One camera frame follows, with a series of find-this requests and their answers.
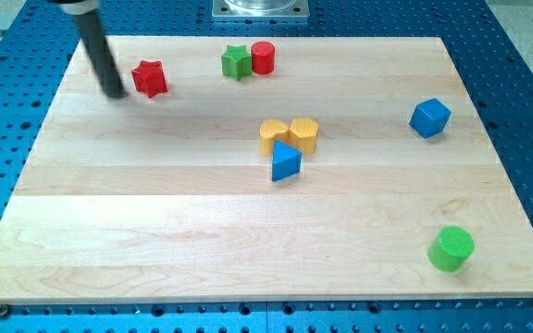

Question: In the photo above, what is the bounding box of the light wooden board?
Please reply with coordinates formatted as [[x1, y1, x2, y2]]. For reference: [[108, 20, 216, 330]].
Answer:
[[0, 36, 533, 304]]

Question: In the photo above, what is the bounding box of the green cylinder block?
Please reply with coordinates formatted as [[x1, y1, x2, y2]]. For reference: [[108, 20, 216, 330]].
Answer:
[[428, 226, 476, 272]]

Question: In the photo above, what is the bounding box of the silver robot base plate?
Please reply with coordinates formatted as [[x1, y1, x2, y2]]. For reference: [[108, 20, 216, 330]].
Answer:
[[212, 0, 310, 19]]

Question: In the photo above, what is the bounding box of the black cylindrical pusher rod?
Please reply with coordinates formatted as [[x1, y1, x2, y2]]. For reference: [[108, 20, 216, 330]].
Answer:
[[73, 9, 126, 99]]

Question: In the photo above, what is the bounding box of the yellow hexagon block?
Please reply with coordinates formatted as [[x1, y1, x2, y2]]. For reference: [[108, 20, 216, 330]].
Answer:
[[289, 117, 319, 154]]

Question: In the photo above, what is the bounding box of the red cylinder block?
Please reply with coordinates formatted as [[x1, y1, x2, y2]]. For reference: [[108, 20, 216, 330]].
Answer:
[[251, 41, 276, 75]]

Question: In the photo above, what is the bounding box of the yellow heart block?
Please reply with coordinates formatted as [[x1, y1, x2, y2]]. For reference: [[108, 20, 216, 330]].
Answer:
[[259, 119, 289, 156]]

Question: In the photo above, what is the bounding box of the blue triangle block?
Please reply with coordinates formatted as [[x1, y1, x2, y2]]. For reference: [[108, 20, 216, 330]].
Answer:
[[271, 141, 303, 181]]

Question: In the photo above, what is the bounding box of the red star block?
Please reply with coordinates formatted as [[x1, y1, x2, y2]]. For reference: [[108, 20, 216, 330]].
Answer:
[[131, 60, 168, 98]]

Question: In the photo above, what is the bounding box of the blue cube block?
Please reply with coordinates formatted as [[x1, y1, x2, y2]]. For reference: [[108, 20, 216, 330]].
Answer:
[[409, 98, 452, 139]]

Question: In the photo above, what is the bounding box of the green star block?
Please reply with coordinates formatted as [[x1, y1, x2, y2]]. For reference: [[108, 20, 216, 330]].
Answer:
[[221, 45, 253, 81]]

